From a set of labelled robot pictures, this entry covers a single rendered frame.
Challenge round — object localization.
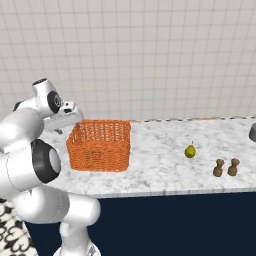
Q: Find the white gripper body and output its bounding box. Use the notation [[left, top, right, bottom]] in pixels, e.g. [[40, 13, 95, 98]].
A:
[[42, 110, 85, 131]]

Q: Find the orange woven basket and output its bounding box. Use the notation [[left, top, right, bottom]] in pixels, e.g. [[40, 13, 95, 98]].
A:
[[65, 119, 132, 173]]

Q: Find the navy blue counter cabinet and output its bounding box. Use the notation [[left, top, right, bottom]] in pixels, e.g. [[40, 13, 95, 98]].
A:
[[25, 191, 256, 256]]

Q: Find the green pear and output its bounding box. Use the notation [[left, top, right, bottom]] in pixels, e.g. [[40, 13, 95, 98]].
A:
[[184, 140, 197, 159]]

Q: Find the brown wooden shaker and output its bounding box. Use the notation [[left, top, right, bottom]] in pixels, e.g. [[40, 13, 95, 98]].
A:
[[227, 157, 241, 177], [212, 158, 225, 178]]

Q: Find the dark grey pot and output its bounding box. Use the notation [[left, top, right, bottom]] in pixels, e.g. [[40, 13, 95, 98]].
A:
[[248, 122, 256, 143]]

